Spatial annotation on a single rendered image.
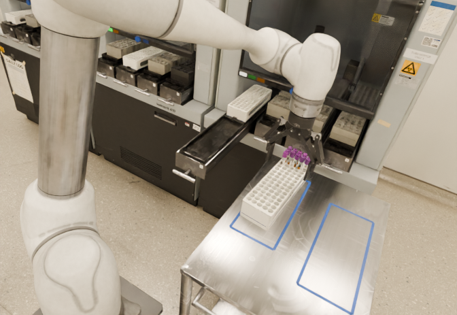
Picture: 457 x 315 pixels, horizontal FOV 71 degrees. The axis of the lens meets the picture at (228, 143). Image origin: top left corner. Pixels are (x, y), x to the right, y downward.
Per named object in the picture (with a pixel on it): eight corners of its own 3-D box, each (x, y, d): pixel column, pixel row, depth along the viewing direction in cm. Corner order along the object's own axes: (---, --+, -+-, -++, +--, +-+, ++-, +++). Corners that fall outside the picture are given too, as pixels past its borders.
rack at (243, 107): (253, 94, 169) (255, 84, 165) (270, 101, 166) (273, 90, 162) (225, 117, 147) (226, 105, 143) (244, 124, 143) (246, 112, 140)
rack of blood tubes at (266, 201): (281, 167, 119) (285, 154, 115) (306, 179, 115) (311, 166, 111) (239, 214, 98) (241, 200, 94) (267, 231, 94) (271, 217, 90)
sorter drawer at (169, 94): (224, 61, 220) (225, 49, 214) (241, 67, 215) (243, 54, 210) (154, 100, 165) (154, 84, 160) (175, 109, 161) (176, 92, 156)
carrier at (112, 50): (124, 58, 182) (123, 48, 179) (122, 60, 181) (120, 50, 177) (109, 53, 186) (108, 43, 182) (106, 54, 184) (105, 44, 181)
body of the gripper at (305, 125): (284, 110, 90) (277, 137, 95) (312, 122, 87) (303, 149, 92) (295, 101, 95) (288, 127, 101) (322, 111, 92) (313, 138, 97)
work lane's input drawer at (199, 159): (250, 102, 176) (253, 87, 171) (273, 110, 172) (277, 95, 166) (168, 171, 122) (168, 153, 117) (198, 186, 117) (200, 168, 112)
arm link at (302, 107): (318, 105, 83) (312, 124, 86) (330, 94, 89) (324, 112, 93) (287, 92, 86) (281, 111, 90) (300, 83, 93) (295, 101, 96)
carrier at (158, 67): (167, 75, 172) (167, 64, 168) (164, 76, 170) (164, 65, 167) (149, 69, 176) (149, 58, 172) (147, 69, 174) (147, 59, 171)
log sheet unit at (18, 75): (13, 94, 244) (-2, 48, 224) (36, 105, 235) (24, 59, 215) (9, 95, 243) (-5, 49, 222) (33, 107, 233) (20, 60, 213)
